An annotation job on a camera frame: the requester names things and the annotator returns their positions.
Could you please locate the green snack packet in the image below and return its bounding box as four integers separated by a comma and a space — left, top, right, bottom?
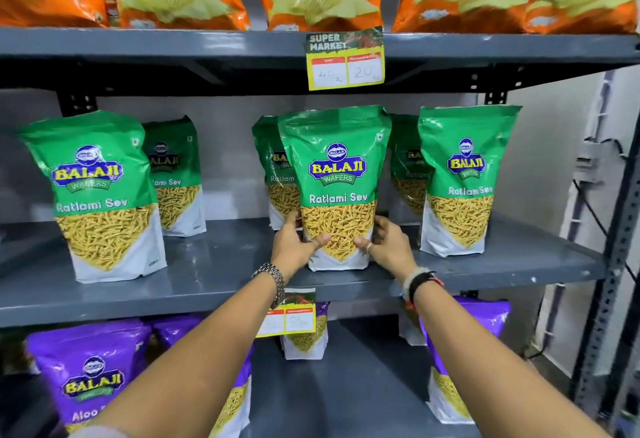
142, 115, 208, 238
417, 105, 523, 259
19, 110, 168, 284
388, 113, 434, 226
277, 105, 393, 273
251, 115, 302, 231

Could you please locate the purple snack packet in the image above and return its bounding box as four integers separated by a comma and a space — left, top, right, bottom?
25, 319, 152, 438
419, 297, 512, 425
279, 301, 331, 361
150, 313, 254, 438

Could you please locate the person's left hand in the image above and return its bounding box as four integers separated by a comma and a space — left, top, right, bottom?
270, 210, 332, 282

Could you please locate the black cable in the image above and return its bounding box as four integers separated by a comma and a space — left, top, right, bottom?
571, 139, 629, 281

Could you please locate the gray electrical wall box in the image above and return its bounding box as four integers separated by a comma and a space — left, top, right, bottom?
574, 137, 627, 185

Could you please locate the yellow price tag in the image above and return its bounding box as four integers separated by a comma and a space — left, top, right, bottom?
255, 288, 317, 339
305, 26, 386, 92

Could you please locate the black and white wristband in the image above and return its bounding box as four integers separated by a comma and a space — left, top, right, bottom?
402, 267, 445, 312

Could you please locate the person's right forearm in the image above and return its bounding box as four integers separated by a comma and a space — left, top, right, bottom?
407, 278, 614, 438

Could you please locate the person's left forearm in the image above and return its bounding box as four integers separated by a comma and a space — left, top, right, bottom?
65, 273, 287, 438

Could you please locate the person's right hand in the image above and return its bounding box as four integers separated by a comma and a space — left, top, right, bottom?
353, 215, 419, 284

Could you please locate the silver chain bracelet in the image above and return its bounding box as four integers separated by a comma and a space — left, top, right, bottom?
251, 262, 286, 309

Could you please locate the gray metal shelf rack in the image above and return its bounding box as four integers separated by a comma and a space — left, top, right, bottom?
0, 26, 640, 438

